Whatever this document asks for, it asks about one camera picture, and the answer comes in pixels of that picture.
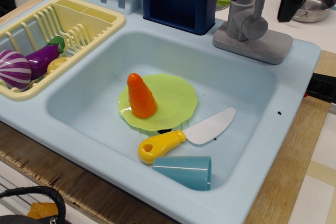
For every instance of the purple toy eggplant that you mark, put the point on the purple toy eggplant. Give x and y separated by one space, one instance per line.
40 59

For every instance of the teal plastic cup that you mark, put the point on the teal plastic cup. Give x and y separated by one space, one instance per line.
194 172

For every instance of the grey faucet lever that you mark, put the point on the grey faucet lever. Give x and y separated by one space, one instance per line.
255 26

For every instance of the purple white striped onion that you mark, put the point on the purple white striped onion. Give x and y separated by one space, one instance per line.
15 70

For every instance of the grey toy faucet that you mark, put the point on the grey toy faucet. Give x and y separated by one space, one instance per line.
272 47

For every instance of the light blue toy sink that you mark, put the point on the light blue toy sink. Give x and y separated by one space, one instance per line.
77 115

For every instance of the yellow dish drying rack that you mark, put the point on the yellow dish drying rack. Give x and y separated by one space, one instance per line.
82 25

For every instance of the yellow handled toy knife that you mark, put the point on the yellow handled toy knife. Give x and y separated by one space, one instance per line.
198 134

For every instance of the orange scrap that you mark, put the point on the orange scrap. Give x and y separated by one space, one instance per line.
39 210

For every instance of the light green plate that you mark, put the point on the light green plate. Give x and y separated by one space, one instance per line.
176 101

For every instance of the stainless steel pot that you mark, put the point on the stainless steel pot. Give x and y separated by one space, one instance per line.
313 11

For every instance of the orange toy carrot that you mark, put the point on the orange toy carrot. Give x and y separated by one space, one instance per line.
142 102

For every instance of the black clamp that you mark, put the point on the black clamp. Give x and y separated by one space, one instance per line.
321 87

